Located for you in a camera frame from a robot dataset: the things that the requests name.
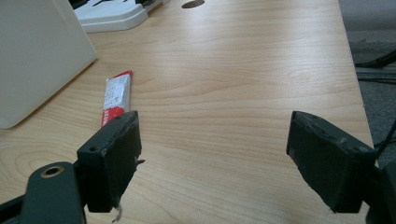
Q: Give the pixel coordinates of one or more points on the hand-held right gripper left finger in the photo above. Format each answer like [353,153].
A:
[107,161]

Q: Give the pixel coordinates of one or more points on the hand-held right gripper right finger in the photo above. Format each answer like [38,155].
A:
[327,161]

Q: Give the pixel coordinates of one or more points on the red and white sachet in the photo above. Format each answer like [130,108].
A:
[115,95]

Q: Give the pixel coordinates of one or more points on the white plastic box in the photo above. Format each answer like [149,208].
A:
[37,59]

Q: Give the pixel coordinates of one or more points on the white plastic base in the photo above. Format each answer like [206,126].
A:
[112,15]

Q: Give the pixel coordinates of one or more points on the grey floor rail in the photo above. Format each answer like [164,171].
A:
[376,71]

